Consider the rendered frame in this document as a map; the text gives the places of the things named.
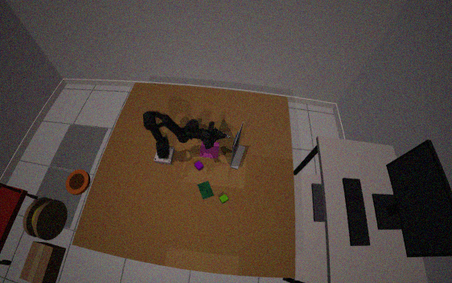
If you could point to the magenta square marking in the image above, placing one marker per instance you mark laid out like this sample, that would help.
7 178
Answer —
209 153

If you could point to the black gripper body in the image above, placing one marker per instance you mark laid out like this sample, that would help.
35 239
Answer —
208 132

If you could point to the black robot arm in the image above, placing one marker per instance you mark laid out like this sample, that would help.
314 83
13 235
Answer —
191 130

